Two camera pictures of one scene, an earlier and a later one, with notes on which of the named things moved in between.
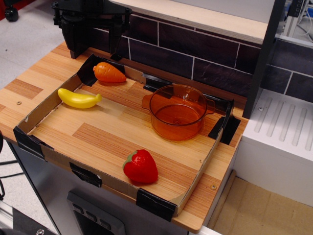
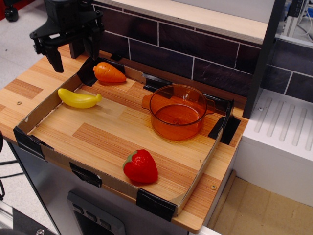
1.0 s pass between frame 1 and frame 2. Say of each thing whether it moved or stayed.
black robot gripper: moved
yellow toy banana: stayed
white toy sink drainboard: stayed
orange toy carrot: stayed
